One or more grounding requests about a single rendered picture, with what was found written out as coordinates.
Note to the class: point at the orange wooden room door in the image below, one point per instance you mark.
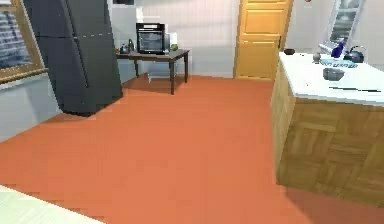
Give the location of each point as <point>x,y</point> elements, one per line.
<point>260,40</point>

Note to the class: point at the dark bottle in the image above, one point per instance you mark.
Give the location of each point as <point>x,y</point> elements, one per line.
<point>131,45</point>

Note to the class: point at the grey round cup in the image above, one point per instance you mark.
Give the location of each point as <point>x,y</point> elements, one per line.
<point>316,57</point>

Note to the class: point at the black fridge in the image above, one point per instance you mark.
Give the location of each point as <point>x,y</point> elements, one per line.
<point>80,56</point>

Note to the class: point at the black microwave oven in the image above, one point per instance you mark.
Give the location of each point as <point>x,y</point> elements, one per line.
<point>150,38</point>

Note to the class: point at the light blue cloth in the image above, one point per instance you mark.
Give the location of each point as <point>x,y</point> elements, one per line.
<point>338,62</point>

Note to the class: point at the wooden framed window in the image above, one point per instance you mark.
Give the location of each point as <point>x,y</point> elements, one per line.
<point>15,43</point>

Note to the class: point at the dark brown table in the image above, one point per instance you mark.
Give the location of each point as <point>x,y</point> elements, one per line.
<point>156,56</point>

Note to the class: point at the grey bowl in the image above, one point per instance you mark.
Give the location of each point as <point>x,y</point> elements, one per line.
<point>333,74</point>

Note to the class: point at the white box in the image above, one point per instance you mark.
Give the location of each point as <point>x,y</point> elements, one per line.
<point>171,39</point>

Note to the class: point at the dark blue kettle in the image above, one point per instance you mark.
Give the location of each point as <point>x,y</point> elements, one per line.
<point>354,55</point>

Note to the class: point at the wooden counter with white top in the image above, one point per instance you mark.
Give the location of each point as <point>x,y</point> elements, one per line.
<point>333,133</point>

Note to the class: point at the green apple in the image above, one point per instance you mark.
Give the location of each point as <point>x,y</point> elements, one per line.
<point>174,47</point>

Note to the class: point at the small dark bowl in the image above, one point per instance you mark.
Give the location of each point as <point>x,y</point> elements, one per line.
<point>289,51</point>

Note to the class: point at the black knife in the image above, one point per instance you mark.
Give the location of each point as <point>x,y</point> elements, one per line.
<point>355,89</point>

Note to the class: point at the blue bottle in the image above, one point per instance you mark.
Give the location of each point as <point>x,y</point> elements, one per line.
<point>337,50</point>

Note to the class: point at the white framed window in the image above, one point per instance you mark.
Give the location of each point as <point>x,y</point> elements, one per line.
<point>345,23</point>

